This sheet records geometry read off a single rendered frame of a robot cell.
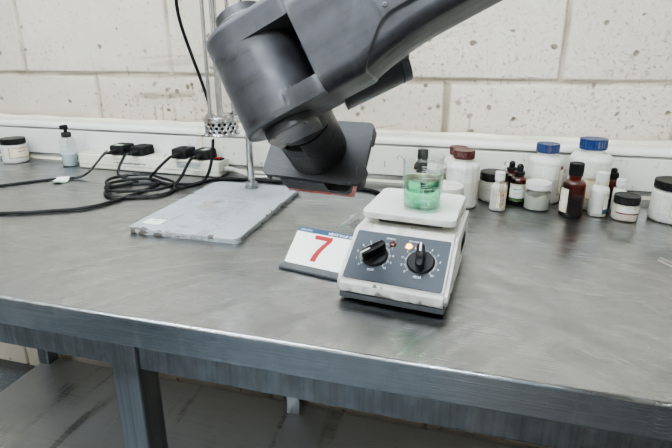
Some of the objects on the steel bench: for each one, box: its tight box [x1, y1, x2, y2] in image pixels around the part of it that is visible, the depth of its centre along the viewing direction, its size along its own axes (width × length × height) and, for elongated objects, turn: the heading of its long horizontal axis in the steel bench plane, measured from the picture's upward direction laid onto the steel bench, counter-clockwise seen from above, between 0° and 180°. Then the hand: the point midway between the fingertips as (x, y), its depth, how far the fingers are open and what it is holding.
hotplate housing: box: [337, 207, 469, 315], centre depth 63 cm, size 22×13×8 cm, turn 159°
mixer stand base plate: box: [129, 181, 299, 244], centre depth 89 cm, size 30×20×1 cm, turn 165°
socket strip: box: [78, 149, 229, 178], centre depth 117 cm, size 6×40×4 cm, turn 75°
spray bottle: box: [59, 124, 79, 167], centre depth 121 cm, size 4×4×11 cm
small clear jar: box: [523, 179, 552, 212], centre depth 89 cm, size 5×5×5 cm
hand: (341, 187), depth 53 cm, fingers closed
